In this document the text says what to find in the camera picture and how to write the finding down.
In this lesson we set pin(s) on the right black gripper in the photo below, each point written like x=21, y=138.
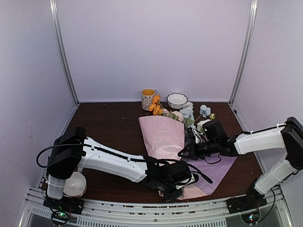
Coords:
x=192, y=153

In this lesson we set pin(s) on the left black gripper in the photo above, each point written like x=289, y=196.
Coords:
x=169, y=197

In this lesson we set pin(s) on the pink purple wrapping paper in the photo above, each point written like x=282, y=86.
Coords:
x=164, y=138

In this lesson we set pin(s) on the light blue fake flower stem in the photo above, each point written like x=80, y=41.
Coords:
x=188, y=113

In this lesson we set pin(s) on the pink fake flower stem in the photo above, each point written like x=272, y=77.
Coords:
x=175, y=115

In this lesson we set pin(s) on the orange fake flower stem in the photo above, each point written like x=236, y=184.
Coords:
x=156, y=108

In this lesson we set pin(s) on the patterned mug with orange inside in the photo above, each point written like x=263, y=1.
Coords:
x=146, y=98

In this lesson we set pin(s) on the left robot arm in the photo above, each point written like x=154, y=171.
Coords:
x=74, y=149

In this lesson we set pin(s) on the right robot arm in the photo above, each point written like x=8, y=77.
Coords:
x=287, y=136

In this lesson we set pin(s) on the white scalloped bowl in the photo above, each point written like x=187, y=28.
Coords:
x=177, y=100

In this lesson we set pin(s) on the white round cup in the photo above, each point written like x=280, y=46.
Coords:
x=76, y=185

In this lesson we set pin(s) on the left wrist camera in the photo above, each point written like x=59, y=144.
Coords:
x=193, y=179

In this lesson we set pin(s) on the aluminium front rail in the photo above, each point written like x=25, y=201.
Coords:
x=136, y=206

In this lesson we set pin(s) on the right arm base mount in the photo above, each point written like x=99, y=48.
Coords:
x=246, y=205

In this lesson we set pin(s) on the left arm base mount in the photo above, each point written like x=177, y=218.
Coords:
x=62, y=210

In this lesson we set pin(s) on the right aluminium frame post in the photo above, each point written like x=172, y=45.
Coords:
x=245, y=51

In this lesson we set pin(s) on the aluminium frame post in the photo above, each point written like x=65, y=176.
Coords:
x=63, y=56
x=245, y=51

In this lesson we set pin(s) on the left aluminium frame post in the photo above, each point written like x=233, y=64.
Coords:
x=63, y=56

